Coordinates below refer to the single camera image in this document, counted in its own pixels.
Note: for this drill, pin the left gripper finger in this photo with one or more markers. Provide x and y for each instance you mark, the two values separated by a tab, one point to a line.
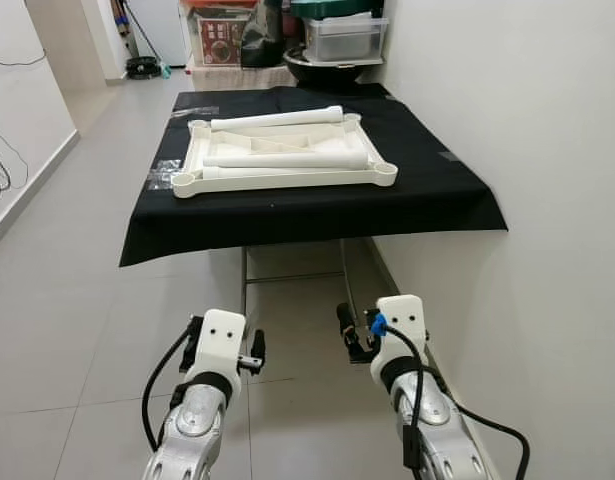
193	345
257	345

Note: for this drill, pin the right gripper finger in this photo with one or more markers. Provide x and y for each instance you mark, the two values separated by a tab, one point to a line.
345	322

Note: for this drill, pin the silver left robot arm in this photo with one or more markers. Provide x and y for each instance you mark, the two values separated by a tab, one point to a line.
192	425

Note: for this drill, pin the white plastic children table top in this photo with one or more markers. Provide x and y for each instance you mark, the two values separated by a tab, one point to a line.
287	186

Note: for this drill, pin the black table cloth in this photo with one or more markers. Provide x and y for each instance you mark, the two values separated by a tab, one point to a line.
317	220

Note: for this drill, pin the clear tape patch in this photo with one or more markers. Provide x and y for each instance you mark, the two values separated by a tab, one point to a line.
165	175
195	112

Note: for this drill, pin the grey tape strip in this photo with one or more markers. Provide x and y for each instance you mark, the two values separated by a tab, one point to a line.
447	156

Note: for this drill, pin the black wok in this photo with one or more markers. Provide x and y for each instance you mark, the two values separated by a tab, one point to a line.
327	70

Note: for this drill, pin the clear plastic storage box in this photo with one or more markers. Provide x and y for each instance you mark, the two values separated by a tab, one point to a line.
345	42

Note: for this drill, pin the black bag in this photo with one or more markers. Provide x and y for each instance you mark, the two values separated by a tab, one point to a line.
262	40

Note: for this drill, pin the red printed box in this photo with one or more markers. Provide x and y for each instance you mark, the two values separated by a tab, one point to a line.
219	40

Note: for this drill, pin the dark green lid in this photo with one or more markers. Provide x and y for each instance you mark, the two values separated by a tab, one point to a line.
337	9

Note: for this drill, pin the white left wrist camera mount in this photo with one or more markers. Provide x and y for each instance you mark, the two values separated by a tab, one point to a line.
222	340

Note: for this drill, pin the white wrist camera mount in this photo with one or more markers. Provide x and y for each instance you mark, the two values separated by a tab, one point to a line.
222	340
402	325

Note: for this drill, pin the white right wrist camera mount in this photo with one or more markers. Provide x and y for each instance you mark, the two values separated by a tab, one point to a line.
402	325

